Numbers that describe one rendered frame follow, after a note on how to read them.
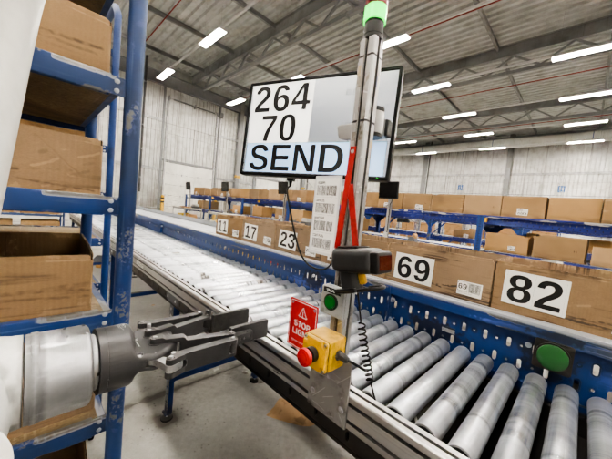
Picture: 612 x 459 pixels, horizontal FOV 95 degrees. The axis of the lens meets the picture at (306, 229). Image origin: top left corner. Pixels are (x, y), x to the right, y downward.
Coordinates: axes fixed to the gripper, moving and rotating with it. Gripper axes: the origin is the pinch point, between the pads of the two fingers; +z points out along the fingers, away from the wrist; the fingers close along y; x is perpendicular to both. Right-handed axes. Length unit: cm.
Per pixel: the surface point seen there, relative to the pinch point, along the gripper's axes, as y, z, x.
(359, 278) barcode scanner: -7.3, 22.9, -7.6
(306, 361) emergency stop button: -1.3, 16.0, 10.9
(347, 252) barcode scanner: -5.4, 20.4, -12.7
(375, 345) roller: 4, 54, 20
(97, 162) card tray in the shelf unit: 22.2, -17.6, -25.0
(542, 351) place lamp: -35, 79, 13
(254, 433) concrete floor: 67, 59, 95
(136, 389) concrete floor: 137, 23, 95
